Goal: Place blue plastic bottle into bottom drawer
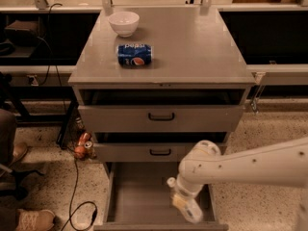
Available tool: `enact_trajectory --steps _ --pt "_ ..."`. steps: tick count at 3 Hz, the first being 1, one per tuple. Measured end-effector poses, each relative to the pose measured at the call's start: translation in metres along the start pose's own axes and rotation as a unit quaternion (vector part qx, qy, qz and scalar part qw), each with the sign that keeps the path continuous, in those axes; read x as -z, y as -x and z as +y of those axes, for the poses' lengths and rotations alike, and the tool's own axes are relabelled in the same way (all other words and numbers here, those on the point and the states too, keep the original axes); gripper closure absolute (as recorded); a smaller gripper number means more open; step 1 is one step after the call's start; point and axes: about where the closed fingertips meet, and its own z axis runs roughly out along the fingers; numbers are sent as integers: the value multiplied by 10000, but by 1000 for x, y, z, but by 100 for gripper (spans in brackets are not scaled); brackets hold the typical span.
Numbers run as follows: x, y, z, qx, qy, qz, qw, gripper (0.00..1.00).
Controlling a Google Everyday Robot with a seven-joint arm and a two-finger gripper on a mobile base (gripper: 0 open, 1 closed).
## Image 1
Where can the white ceramic bowl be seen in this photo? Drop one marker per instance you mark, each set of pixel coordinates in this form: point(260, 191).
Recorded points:
point(124, 23)

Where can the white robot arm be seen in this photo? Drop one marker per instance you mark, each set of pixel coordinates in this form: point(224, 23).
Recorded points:
point(282, 164)

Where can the middle grey drawer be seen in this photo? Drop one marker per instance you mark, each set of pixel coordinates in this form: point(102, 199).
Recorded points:
point(142, 152)

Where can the beige sneaker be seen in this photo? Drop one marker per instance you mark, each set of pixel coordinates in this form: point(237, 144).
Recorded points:
point(42, 220)

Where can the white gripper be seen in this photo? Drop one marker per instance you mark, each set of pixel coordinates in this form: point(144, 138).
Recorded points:
point(185, 198)

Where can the clear plastic water bottle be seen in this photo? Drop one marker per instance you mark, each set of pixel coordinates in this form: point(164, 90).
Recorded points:
point(193, 213)

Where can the brown shoe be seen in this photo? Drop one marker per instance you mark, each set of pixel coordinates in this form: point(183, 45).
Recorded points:
point(19, 151)

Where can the person leg in trousers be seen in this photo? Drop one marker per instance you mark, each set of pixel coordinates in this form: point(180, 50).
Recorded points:
point(7, 136)

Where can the red soda can on floor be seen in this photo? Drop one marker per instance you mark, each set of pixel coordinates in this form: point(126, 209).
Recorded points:
point(84, 138)

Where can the blue pepsi can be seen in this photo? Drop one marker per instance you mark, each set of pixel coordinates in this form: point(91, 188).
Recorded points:
point(134, 54)

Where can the orange fruit on floor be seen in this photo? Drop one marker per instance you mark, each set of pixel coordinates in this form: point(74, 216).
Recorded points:
point(80, 152)

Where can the grey metal drawer cabinet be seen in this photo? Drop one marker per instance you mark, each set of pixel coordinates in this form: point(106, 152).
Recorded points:
point(193, 63)

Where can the top grey drawer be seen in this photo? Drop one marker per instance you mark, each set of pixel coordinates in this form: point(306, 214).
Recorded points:
point(161, 119)

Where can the bottom grey open drawer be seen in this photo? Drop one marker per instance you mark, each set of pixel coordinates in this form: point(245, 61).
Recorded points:
point(139, 200)

